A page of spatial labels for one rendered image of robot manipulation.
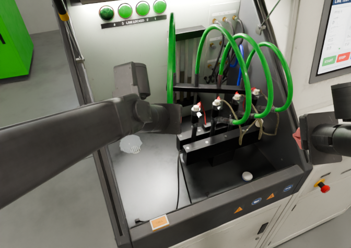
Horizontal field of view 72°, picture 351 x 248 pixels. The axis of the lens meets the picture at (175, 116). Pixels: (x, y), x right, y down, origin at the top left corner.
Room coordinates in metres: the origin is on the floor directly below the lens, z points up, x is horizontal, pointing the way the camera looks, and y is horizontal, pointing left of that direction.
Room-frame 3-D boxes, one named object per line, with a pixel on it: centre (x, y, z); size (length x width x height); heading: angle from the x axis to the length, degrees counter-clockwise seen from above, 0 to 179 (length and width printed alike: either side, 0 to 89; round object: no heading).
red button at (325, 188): (0.52, -0.59, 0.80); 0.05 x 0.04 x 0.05; 112
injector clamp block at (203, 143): (0.66, -0.18, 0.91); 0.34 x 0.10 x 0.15; 112
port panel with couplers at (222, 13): (0.95, -0.19, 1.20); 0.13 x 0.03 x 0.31; 112
